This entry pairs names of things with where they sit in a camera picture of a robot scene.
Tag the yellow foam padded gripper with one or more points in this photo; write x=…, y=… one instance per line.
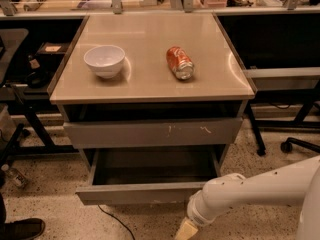
x=199, y=214

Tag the grey drawer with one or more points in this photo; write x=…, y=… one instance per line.
x=153, y=175
x=151, y=133

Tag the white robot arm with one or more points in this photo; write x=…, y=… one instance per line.
x=294, y=184

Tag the grey top drawer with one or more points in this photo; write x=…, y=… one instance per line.
x=151, y=133

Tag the grey drawer cabinet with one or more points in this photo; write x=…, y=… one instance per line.
x=146, y=89

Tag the black office chair base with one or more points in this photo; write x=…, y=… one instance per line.
x=287, y=145

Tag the black shoe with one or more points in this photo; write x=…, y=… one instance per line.
x=27, y=229

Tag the orange soda can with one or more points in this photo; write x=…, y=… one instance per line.
x=179, y=63

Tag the clear plastic water bottle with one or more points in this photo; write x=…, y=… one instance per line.
x=18, y=179

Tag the white bowl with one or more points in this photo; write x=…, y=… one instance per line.
x=105, y=61

